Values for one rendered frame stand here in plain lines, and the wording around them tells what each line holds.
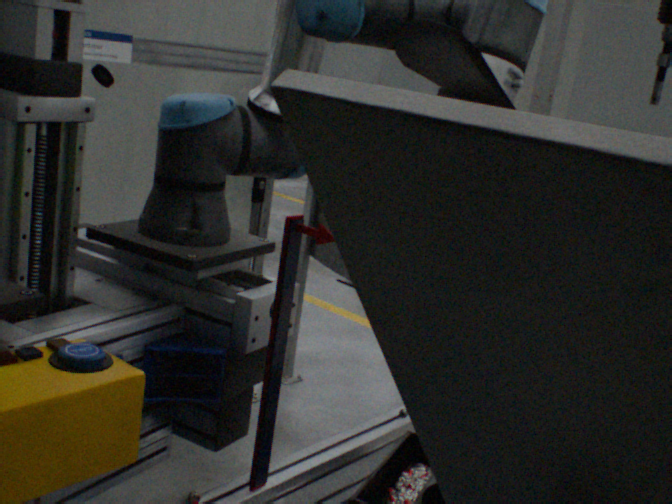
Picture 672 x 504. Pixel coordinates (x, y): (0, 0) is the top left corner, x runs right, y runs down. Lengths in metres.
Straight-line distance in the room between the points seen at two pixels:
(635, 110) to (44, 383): 6.64
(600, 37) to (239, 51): 4.89
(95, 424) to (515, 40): 0.54
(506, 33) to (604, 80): 6.42
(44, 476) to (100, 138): 1.84
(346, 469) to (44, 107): 0.63
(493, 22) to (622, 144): 0.64
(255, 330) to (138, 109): 1.40
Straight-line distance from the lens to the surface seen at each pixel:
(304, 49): 1.31
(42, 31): 1.17
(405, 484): 1.09
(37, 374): 0.74
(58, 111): 1.20
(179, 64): 2.65
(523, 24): 0.88
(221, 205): 1.34
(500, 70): 0.86
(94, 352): 0.76
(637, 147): 0.24
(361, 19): 0.89
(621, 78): 7.22
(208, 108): 1.29
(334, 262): 3.12
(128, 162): 2.57
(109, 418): 0.74
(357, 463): 1.15
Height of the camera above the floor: 1.37
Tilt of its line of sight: 14 degrees down
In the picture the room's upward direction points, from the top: 9 degrees clockwise
